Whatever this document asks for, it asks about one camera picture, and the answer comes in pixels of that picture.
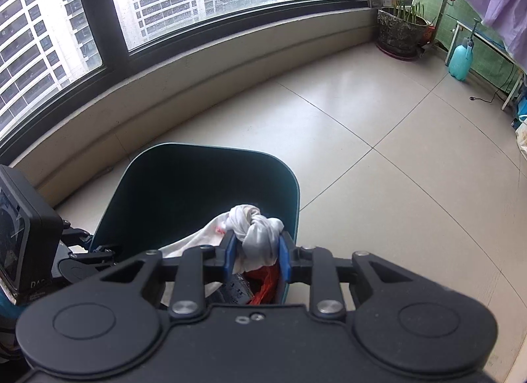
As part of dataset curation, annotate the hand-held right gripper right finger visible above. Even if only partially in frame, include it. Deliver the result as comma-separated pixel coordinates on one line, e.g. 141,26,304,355
278,230,416,320

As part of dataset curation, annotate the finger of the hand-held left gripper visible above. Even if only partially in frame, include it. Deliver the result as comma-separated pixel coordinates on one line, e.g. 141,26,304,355
62,226,94,250
70,244,121,265

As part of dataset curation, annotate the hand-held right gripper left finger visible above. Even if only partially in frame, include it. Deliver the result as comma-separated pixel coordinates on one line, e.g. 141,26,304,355
99,232,238,319

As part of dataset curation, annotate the white plastic bag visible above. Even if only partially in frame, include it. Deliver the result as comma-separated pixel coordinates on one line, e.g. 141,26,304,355
158,203,286,310

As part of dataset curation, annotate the red snack wrapper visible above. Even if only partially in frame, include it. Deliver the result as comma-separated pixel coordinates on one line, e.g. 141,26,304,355
246,264,283,306

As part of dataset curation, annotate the grey printed wrapper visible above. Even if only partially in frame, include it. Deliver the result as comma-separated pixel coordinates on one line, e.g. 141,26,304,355
218,273,250,306

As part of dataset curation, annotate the dark teal trash bin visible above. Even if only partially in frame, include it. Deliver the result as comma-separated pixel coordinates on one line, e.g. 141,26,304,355
88,142,300,306

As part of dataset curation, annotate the dark pot saucer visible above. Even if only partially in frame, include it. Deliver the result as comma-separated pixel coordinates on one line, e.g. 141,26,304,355
375,39,425,62

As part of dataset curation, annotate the patterned ceramic flower pot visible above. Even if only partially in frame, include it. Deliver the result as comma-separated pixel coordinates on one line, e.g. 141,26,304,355
376,7,429,56

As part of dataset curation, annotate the light blue spray bottle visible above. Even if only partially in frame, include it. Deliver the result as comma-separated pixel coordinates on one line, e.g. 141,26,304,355
447,20,479,81

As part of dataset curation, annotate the white shopping bag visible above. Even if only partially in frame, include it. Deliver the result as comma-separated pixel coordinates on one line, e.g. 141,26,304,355
514,117,527,153

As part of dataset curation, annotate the green leafy plant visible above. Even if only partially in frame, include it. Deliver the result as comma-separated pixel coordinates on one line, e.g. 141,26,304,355
393,0,430,22

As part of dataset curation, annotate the white bench table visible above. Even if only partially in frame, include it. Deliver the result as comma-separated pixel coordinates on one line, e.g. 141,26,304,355
443,16,527,111

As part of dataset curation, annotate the green checked cloth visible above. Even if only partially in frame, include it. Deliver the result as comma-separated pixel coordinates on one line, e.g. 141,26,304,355
413,0,524,84

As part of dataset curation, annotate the black power cable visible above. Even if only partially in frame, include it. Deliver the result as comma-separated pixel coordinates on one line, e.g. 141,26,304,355
469,63,518,104

